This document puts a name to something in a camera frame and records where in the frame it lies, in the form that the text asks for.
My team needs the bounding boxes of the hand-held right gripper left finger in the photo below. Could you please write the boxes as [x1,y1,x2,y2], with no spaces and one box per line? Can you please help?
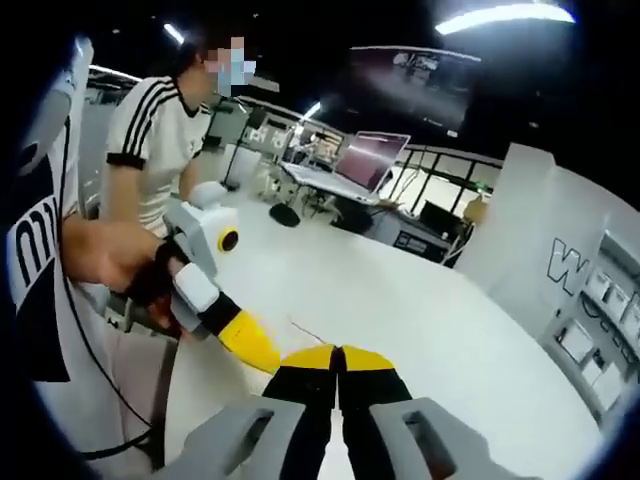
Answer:
[164,343,335,480]

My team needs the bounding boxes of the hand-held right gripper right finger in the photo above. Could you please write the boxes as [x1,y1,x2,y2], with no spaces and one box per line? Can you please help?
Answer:
[338,343,506,480]

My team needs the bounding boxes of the clear resealable bag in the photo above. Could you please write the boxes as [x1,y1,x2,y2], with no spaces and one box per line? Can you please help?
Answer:
[272,312,341,362]

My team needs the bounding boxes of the open silver laptop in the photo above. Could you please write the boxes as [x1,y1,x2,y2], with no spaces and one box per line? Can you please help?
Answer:
[283,130,412,205]

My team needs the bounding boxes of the person's left hand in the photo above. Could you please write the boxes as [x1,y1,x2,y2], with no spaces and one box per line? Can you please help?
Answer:
[129,238,188,335]

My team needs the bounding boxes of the black round object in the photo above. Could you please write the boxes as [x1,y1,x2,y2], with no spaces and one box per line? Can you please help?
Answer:
[268,202,302,228]

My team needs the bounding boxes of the grey desk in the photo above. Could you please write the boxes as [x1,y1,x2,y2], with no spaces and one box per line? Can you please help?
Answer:
[278,160,397,222]

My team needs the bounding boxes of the grey cabinet with dark label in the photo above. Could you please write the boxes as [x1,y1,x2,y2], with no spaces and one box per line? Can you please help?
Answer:
[371,211,452,265]

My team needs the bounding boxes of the small black monitor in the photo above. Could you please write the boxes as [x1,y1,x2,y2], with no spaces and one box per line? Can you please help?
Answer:
[418,198,460,237]

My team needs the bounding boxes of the grey metal shelf rack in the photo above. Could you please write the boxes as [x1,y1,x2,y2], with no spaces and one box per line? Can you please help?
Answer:
[543,228,640,422]

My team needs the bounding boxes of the rows of white storage boxes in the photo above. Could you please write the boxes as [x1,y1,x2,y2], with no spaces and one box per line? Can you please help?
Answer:
[555,269,640,401]

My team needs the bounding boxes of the white partition with black lettering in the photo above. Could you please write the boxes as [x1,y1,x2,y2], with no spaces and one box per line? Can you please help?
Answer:
[453,142,617,347]

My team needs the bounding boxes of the hanging dark monitor screen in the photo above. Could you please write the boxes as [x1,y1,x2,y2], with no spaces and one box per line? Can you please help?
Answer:
[346,43,482,137]

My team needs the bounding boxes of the wide ceiling light panel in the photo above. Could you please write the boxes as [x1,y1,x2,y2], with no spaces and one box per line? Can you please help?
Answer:
[433,3,577,37]

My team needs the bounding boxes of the thin black cable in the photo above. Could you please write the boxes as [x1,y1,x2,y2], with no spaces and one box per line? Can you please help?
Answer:
[58,112,153,459]

